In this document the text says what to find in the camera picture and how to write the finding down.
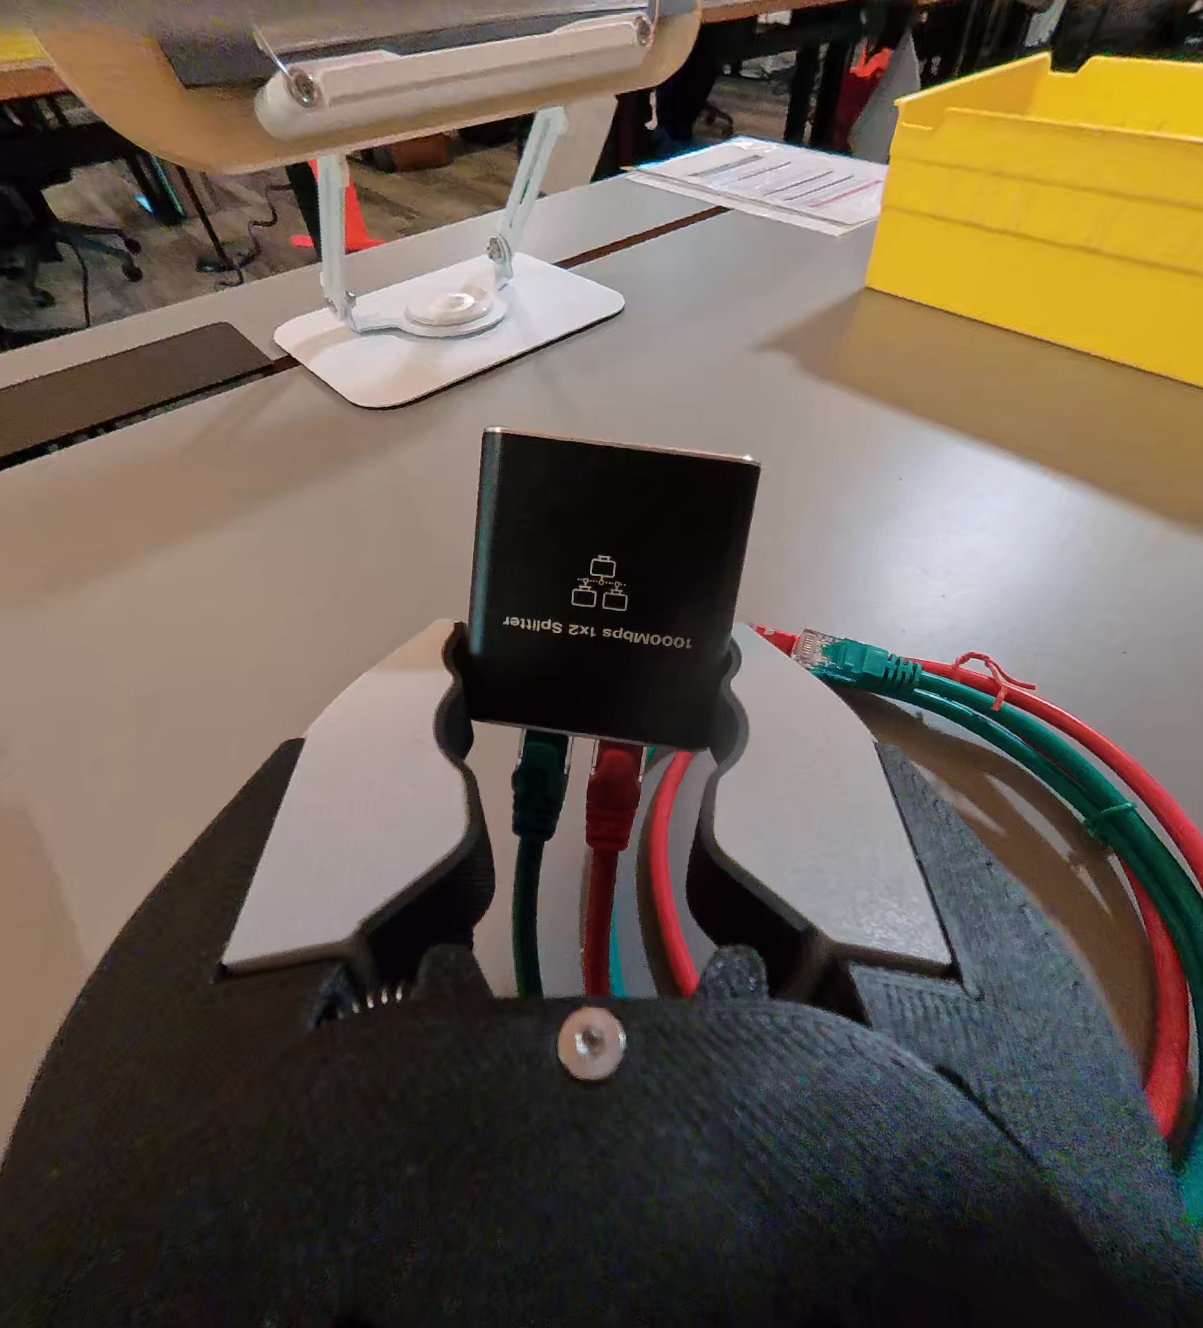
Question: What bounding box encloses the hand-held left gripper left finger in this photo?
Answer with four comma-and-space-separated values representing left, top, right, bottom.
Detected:
219, 619, 488, 975

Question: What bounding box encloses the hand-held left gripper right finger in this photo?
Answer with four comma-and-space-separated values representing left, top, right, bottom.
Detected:
686, 622, 955, 975

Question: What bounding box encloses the green ethernet cable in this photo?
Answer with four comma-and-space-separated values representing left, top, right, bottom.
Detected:
510, 629, 1203, 1237

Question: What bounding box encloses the red ethernet cable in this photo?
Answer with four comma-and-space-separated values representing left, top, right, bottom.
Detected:
582, 622, 1203, 1320

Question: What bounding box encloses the black ethernet splitter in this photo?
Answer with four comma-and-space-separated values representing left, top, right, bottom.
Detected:
465, 426, 763, 753

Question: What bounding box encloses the yellow plastic bin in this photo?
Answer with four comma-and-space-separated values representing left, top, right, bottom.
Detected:
863, 52, 1203, 407

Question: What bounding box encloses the grey desk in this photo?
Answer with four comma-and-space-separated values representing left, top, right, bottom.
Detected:
0, 171, 1203, 1328

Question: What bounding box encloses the red twist tie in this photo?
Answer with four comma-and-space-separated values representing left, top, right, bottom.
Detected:
948, 652, 1038, 712

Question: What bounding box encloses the white tablet stand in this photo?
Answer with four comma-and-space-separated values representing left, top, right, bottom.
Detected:
253, 0, 707, 411

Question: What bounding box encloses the printed paper sheet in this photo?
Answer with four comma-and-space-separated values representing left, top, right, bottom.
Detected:
626, 135, 887, 240

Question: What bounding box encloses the black office chair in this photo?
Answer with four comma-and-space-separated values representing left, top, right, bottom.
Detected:
0, 105, 145, 344

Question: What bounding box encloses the dark desk cable cover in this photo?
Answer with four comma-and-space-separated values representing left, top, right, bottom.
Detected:
0, 322, 285, 484

